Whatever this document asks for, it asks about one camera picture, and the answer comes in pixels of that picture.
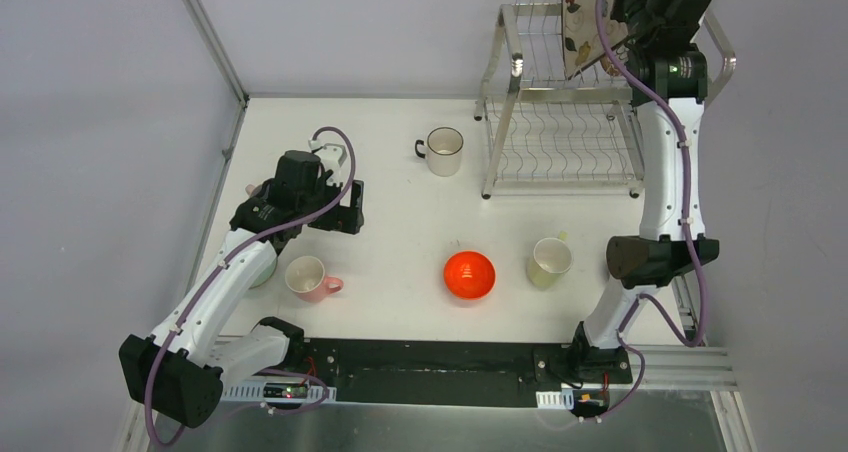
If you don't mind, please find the brown petal pattern plate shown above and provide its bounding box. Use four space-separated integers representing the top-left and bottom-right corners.
600 53 627 78

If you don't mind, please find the orange bowl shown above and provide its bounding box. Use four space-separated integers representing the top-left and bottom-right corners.
443 250 496 300

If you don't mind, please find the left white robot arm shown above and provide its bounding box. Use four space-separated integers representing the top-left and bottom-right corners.
118 142 364 428

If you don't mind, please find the steel two-tier dish rack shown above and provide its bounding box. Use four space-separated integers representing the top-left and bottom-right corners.
473 0 737 200

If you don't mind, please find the square floral plate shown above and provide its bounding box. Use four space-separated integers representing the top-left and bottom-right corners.
561 0 628 79

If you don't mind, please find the pink mug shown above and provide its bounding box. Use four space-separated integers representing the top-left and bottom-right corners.
284 256 344 303

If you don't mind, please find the pale yellow mug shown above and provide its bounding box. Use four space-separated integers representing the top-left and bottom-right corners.
526 231 574 290

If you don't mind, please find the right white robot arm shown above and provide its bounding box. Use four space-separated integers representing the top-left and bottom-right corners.
562 0 719 382

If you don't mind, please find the mint green bowl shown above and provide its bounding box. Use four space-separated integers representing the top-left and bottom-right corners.
249 256 278 290

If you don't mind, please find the white mug black handle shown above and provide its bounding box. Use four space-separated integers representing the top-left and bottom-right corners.
414 127 465 177

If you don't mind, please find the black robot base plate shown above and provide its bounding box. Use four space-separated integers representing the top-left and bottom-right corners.
278 338 633 408

